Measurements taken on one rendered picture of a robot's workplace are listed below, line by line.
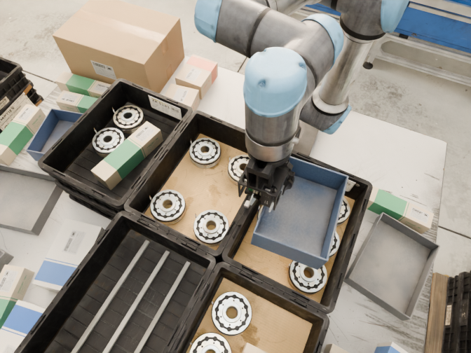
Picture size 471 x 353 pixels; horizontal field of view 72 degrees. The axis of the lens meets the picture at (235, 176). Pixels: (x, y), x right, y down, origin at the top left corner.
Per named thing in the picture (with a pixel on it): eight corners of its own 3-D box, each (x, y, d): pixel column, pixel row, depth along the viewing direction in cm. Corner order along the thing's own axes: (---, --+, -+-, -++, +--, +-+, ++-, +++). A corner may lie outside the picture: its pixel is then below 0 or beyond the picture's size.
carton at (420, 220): (354, 203, 116) (360, 195, 111) (359, 190, 119) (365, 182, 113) (420, 234, 111) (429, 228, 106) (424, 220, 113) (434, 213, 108)
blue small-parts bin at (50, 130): (73, 167, 119) (65, 157, 112) (34, 160, 119) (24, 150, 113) (94, 125, 128) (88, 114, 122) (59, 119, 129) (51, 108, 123)
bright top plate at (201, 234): (207, 204, 96) (207, 203, 96) (235, 221, 94) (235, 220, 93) (186, 231, 92) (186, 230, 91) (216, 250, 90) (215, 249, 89)
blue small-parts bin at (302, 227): (277, 169, 78) (282, 153, 72) (338, 190, 76) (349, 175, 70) (249, 244, 69) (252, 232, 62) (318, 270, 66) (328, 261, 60)
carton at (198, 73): (202, 99, 137) (200, 87, 131) (176, 90, 139) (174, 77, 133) (217, 75, 145) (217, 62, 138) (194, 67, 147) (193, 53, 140)
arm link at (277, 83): (324, 52, 38) (289, 97, 35) (310, 115, 47) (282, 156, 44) (265, 32, 41) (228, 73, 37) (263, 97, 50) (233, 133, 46)
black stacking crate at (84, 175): (127, 101, 121) (119, 78, 111) (196, 131, 115) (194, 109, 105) (54, 183, 103) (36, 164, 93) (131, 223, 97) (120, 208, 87)
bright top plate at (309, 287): (295, 249, 91) (296, 248, 90) (330, 262, 89) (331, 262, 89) (284, 284, 86) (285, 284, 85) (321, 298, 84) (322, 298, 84)
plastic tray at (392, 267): (402, 321, 97) (411, 319, 93) (343, 281, 102) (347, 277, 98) (432, 250, 108) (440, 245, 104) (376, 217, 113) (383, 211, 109)
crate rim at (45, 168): (120, 81, 113) (118, 76, 111) (195, 113, 107) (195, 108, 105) (38, 168, 95) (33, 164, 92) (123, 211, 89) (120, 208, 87)
